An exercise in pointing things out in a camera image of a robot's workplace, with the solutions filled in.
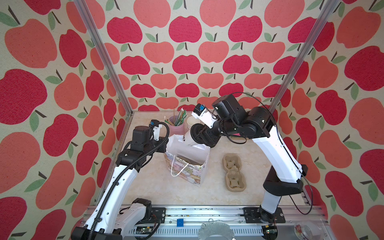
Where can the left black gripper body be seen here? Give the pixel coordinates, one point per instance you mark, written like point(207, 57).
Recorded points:
point(154, 146)

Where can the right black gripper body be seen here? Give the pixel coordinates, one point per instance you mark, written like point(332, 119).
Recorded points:
point(220, 128)

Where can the white patterned paper gift bag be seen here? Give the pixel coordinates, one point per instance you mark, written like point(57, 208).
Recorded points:
point(178, 168)

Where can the brown cardboard cup carrier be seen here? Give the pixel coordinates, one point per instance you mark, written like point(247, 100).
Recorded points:
point(189, 161)
point(235, 180)

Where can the black plastic cup lid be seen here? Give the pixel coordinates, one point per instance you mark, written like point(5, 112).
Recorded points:
point(199, 134)

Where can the white paper coffee cup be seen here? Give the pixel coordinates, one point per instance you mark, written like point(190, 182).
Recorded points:
point(188, 140)

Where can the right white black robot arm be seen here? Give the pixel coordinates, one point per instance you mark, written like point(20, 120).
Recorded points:
point(286, 175)

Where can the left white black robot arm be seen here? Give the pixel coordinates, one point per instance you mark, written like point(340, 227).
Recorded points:
point(111, 195)

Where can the stack of white paper cups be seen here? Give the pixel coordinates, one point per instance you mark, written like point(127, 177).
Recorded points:
point(192, 121)

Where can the pink straw holder cup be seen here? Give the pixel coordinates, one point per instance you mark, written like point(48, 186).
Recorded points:
point(176, 130)

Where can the wrapped straws and stirrers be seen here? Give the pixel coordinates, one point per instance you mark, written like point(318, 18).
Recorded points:
point(178, 119)

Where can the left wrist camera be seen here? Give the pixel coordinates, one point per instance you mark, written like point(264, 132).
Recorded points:
point(156, 127)

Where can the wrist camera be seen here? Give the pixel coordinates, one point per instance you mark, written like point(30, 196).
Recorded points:
point(202, 113)
point(156, 127)

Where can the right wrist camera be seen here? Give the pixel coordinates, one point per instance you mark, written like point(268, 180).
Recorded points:
point(202, 113)

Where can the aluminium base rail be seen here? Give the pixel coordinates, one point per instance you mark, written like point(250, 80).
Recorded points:
point(146, 222)

